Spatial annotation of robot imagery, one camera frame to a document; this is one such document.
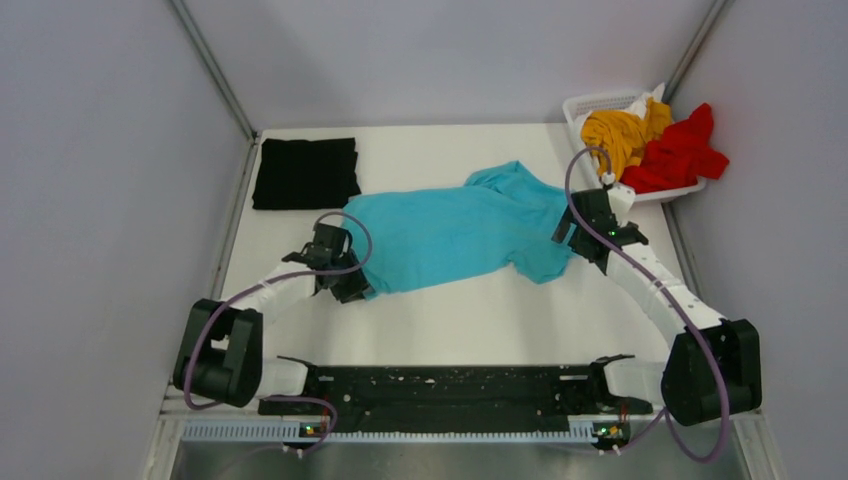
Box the white cloth in basket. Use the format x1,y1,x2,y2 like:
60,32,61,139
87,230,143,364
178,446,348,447
624,82,666,120

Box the cyan t shirt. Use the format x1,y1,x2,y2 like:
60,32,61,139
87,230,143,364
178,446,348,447
342,161,573,296

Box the yellow t shirt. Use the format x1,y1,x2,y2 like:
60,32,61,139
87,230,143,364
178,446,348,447
580,99,672,180

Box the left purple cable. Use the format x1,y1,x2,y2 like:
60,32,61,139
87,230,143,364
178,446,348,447
182,211,374,412

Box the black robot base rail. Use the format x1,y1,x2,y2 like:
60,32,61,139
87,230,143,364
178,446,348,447
258,364,653,434

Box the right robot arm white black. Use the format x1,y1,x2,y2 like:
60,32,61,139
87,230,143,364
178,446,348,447
552,189,763,426

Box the white plastic basket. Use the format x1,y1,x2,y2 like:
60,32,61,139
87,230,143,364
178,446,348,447
562,89,708,204

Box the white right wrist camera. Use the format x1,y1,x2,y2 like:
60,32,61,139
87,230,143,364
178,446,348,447
600,173,636,217

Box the folded black t shirt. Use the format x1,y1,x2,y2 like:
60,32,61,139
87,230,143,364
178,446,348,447
252,137,361,211

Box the red t shirt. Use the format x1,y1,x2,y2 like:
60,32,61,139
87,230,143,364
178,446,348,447
620,103,730,194

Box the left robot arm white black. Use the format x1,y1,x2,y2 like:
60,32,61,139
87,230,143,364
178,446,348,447
172,219,374,411

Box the white slotted cable duct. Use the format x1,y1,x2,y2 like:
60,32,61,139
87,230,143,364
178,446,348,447
182,420,627,446

